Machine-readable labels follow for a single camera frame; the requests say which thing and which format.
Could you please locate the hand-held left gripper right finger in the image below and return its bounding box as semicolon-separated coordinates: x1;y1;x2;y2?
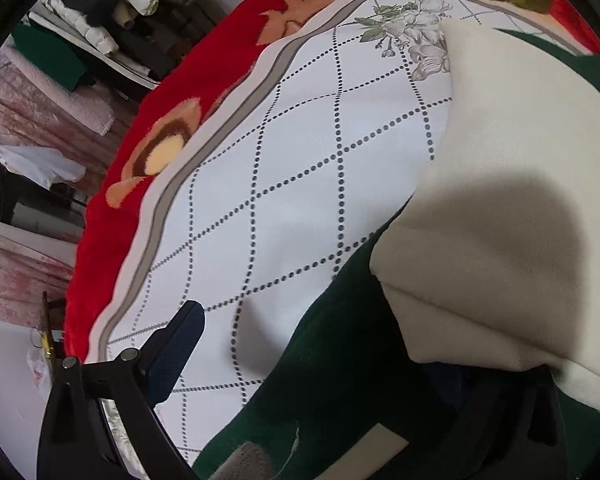
425;360;569;480

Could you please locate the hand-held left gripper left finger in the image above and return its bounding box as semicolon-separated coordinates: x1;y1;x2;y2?
36;300;206;480

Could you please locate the green jacket with cream lining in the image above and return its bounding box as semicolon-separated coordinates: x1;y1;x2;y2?
192;20;600;480

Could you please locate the pile of dark clothes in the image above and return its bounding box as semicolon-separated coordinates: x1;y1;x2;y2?
112;0;218;78

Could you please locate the white dotted diamond print mat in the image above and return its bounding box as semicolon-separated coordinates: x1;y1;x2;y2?
87;0;600;468

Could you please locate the white plastic bag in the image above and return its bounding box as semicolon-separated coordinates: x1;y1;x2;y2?
0;144;87;191

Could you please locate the red floral plush blanket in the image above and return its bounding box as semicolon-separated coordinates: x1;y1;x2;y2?
62;0;600;366

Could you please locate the pink fluffy blanket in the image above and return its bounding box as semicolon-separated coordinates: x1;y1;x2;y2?
0;52;115;196

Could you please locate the dark green cloth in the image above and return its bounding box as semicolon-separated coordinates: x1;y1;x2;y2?
12;25;88;93

